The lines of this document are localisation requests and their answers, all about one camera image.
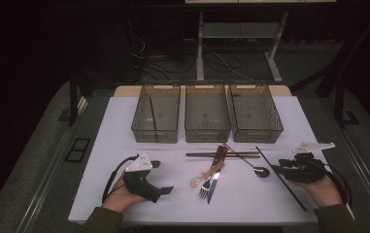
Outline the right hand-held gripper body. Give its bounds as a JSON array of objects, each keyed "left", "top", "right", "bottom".
[{"left": 278, "top": 141, "right": 336, "bottom": 184}]

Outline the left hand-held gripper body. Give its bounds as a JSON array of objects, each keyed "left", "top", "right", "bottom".
[{"left": 122, "top": 152, "right": 164, "bottom": 204}]

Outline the metal spoon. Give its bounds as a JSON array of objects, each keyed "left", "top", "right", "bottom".
[{"left": 221, "top": 142, "right": 271, "bottom": 179}]

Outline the black chopstick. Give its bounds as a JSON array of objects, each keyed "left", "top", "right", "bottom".
[
  {"left": 148, "top": 95, "right": 159, "bottom": 143},
  {"left": 255, "top": 146, "right": 308, "bottom": 213}
]

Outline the fork with wooden handle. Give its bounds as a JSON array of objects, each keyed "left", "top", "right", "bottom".
[{"left": 198, "top": 145, "right": 224, "bottom": 199}]

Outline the knife with wooden handle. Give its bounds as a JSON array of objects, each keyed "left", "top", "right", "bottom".
[{"left": 206, "top": 146, "right": 229, "bottom": 205}]

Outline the brown wooden chopstick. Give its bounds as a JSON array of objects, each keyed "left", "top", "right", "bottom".
[
  {"left": 185, "top": 153, "right": 261, "bottom": 159},
  {"left": 185, "top": 150, "right": 260, "bottom": 156}
]

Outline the translucent orange baby spoon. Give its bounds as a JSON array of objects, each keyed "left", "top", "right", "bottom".
[{"left": 189, "top": 161, "right": 225, "bottom": 189}]

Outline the translucent grey plastic bin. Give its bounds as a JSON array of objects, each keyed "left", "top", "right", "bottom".
[
  {"left": 130, "top": 83, "right": 182, "bottom": 145},
  {"left": 228, "top": 82, "right": 285, "bottom": 144},
  {"left": 184, "top": 83, "right": 232, "bottom": 144}
]

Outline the person's left hand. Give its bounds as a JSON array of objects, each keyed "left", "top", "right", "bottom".
[{"left": 101, "top": 173, "right": 148, "bottom": 214}]

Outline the person's right hand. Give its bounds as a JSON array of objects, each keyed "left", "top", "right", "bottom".
[{"left": 290, "top": 174, "right": 344, "bottom": 208}]

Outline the black metal stand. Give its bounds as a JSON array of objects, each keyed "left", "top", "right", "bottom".
[{"left": 332, "top": 79, "right": 360, "bottom": 129}]

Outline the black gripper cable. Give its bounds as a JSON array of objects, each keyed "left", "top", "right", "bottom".
[
  {"left": 101, "top": 154, "right": 140, "bottom": 204},
  {"left": 320, "top": 160, "right": 353, "bottom": 208}
]

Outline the black rectangular floor frame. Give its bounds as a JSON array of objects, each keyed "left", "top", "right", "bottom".
[{"left": 63, "top": 137, "right": 91, "bottom": 163}]

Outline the tangle of floor cables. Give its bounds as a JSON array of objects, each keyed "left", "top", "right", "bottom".
[{"left": 129, "top": 35, "right": 250, "bottom": 83}]

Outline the white metal desk frame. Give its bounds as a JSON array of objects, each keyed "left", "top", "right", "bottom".
[{"left": 195, "top": 11, "right": 286, "bottom": 84}]

